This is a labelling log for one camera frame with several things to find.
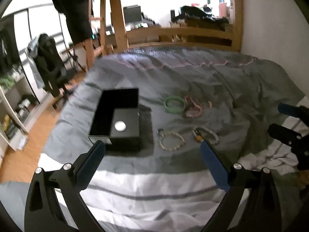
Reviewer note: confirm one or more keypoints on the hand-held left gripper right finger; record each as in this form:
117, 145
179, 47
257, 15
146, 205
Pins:
214, 164

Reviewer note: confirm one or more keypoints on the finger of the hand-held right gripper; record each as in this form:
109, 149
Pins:
288, 109
282, 133

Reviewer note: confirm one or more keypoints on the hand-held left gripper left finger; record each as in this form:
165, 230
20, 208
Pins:
93, 160

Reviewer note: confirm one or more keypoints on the black jewelry box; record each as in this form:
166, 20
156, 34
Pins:
120, 118

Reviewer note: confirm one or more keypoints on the white round disc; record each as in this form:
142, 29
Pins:
120, 126

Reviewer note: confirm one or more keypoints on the white striped bed sheet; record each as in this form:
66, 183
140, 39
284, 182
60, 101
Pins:
144, 193

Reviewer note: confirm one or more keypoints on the grey blanket pink trim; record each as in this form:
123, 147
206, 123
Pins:
205, 82

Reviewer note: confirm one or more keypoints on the white shelf unit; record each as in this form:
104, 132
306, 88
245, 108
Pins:
12, 101

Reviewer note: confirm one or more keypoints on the black office chair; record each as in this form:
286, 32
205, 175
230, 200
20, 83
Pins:
52, 62

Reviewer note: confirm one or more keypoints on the small folding table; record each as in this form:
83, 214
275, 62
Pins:
72, 55

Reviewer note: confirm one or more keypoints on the black cloth pile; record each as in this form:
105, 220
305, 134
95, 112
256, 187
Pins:
200, 13

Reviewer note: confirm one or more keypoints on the wooden ladder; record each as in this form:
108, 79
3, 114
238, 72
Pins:
101, 12

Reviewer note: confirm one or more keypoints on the black computer monitor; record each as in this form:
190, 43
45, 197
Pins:
132, 14

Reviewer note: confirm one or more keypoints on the black hanging clothing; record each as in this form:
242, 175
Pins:
72, 9

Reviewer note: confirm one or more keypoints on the wooden bed frame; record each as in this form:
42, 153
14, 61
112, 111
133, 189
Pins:
173, 32

